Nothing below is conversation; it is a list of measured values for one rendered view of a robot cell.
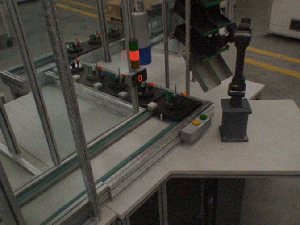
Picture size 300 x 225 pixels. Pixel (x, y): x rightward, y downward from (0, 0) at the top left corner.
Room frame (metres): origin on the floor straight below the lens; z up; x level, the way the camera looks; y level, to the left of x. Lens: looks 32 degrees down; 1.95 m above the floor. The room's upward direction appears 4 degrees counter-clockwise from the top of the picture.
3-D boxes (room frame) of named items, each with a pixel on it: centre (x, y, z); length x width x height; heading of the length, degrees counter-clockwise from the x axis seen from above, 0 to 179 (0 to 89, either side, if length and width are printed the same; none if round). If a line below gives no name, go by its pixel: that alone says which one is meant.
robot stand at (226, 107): (1.47, -0.47, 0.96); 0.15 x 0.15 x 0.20; 84
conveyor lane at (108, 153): (1.47, 0.07, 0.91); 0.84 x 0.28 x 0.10; 137
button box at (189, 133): (1.46, -0.26, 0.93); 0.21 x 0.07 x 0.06; 137
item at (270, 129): (1.52, -0.48, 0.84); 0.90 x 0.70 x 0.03; 84
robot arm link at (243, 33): (1.49, -0.48, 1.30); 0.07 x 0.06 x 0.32; 70
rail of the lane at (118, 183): (1.37, -0.08, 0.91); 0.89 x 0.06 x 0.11; 137
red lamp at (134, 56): (1.61, 0.06, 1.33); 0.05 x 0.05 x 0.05
